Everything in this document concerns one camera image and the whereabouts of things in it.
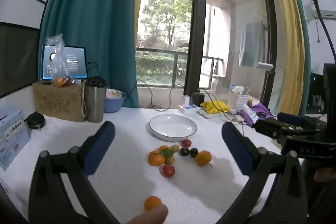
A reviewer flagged purple pouch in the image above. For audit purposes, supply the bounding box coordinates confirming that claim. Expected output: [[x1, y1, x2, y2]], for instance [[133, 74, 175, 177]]
[[240, 103, 272, 128]]

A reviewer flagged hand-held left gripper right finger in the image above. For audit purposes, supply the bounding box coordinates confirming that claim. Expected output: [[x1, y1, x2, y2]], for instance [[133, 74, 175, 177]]
[[218, 122, 307, 224]]

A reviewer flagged brown cardboard box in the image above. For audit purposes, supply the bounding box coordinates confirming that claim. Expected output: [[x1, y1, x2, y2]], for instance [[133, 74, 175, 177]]
[[32, 81, 87, 123]]

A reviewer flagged purple plastic basin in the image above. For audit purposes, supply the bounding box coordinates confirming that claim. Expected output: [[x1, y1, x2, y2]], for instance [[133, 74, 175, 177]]
[[104, 88, 127, 113]]

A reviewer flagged black power adapter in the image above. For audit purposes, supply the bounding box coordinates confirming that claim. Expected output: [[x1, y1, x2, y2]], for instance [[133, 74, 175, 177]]
[[193, 93, 205, 107]]

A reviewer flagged white plate with dark rim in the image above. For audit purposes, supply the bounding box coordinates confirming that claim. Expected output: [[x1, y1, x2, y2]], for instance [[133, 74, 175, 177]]
[[149, 114, 198, 142]]

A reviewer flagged black adapter cable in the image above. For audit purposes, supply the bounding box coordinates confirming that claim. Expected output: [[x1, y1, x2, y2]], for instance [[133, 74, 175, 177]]
[[202, 89, 246, 135]]

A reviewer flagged white desk lamp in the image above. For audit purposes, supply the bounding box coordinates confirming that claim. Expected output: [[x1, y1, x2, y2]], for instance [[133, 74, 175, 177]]
[[247, 62, 273, 98]]

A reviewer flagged white woven basket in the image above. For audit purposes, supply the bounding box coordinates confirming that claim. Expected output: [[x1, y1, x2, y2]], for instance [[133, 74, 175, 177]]
[[228, 86, 252, 111]]

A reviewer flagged white air conditioner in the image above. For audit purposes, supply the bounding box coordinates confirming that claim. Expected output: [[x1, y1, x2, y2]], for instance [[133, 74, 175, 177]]
[[311, 0, 336, 21]]

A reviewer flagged orange with green leaf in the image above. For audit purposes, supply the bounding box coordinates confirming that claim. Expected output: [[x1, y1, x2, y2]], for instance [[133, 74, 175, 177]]
[[148, 148, 174, 167]]

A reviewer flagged stainless steel tumbler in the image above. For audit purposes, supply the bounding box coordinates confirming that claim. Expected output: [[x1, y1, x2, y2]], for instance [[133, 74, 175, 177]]
[[84, 77, 108, 123]]

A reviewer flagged clear plastic bag with fruit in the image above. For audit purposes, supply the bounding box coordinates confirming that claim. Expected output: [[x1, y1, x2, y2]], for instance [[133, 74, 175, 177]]
[[45, 34, 72, 88]]

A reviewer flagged person's left hand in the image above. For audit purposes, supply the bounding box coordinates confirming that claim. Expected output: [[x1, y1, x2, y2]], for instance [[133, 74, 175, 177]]
[[122, 204, 169, 224]]

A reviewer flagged yellow curtain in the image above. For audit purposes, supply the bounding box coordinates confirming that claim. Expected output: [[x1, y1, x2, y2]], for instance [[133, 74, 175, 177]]
[[265, 0, 306, 117]]

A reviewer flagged balcony railing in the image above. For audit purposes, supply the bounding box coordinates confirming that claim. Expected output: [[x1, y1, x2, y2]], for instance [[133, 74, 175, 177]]
[[136, 48, 223, 88]]

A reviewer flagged hanging light blue towel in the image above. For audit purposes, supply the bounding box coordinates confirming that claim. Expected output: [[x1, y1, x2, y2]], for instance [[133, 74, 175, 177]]
[[239, 21, 265, 67]]

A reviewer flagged light blue tissue box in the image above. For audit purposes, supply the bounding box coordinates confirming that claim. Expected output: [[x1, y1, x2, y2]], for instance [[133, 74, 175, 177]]
[[0, 106, 30, 171]]

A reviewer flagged white tube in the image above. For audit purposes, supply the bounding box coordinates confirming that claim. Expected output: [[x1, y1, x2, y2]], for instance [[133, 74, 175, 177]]
[[243, 104, 259, 122]]

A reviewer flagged white power strip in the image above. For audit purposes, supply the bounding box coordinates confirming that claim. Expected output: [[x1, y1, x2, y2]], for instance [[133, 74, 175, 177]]
[[178, 104, 202, 115]]

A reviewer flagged tablet with lit screen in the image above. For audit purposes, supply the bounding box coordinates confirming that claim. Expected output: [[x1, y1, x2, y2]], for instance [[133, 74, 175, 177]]
[[41, 44, 88, 81]]

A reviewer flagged yellow cloth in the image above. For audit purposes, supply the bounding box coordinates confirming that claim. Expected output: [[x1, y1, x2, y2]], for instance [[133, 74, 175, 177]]
[[200, 100, 230, 114]]

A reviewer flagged white folded cloth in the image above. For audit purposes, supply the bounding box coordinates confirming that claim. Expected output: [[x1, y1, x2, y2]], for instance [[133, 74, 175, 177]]
[[198, 109, 237, 120]]

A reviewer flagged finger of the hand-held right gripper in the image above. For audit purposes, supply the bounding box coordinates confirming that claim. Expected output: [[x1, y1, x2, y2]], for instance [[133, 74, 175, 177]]
[[255, 119, 303, 139], [277, 112, 326, 136]]

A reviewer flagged person's right hand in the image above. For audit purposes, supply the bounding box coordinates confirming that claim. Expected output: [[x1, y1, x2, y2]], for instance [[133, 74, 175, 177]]
[[314, 168, 336, 182]]

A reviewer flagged dark window frame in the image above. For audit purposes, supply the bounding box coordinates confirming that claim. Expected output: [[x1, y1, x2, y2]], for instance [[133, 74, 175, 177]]
[[184, 0, 208, 101]]

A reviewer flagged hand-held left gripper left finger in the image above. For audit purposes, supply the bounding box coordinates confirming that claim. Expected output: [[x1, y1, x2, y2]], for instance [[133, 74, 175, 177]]
[[28, 121, 121, 224]]

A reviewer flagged black hanging cable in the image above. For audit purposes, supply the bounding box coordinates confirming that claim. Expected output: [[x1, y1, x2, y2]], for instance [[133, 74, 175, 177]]
[[302, 0, 336, 62]]

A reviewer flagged black charging cable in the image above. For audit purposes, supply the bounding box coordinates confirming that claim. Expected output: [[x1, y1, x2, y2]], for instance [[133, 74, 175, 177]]
[[136, 79, 185, 112]]

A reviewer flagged black round lid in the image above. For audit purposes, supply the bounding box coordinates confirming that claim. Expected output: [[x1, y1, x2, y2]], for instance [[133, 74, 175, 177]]
[[27, 112, 46, 131]]

